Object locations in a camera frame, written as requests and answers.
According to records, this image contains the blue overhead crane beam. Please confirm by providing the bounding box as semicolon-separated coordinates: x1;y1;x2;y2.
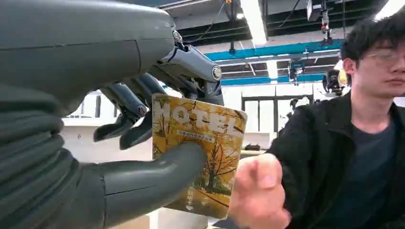
205;38;345;86

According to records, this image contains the yellow autumn tree card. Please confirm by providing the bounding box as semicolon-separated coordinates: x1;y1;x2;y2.
151;93;248;220

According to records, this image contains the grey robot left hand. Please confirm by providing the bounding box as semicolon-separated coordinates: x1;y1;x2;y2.
0;0;224;229

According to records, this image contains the hanging ceiling camera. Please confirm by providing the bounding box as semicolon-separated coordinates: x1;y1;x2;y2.
306;0;333;47

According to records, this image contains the person's hand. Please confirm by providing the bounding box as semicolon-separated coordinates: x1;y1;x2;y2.
228;153;292;229

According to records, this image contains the black device on stand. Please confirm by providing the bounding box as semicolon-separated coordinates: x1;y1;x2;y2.
322;69;345;96

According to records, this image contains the long ceiling light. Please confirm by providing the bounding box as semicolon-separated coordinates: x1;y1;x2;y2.
240;0;268;47

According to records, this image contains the ribbed grey left arm sleeve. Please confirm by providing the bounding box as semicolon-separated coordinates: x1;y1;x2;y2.
0;83;84;229

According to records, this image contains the person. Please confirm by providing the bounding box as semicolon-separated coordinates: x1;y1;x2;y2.
265;12;405;229

